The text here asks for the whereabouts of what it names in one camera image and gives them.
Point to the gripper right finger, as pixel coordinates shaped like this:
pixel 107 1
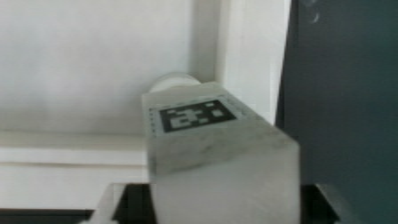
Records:
pixel 325 208

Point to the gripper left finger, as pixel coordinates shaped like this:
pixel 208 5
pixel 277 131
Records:
pixel 125 207

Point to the white table leg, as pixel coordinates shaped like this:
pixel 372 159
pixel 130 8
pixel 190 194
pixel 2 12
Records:
pixel 222 158

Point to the white square tabletop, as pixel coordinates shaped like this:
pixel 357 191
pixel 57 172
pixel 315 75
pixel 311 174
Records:
pixel 87 49

